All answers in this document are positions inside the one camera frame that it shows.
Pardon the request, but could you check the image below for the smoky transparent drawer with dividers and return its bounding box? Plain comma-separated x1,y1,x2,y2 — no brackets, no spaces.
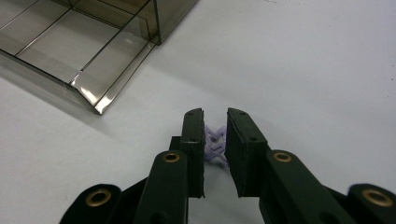
0,0,161,116

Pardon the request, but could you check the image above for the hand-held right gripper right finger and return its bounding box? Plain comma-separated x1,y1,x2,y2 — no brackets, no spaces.
224,107,271,198

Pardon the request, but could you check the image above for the purple hair clip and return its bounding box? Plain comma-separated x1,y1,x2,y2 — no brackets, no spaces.
204,125,230,168

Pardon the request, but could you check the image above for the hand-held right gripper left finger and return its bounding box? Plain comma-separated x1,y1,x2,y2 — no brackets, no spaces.
169,107,206,199

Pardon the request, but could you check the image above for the smoky transparent storage box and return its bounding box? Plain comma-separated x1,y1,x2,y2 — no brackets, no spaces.
0,0,200,46

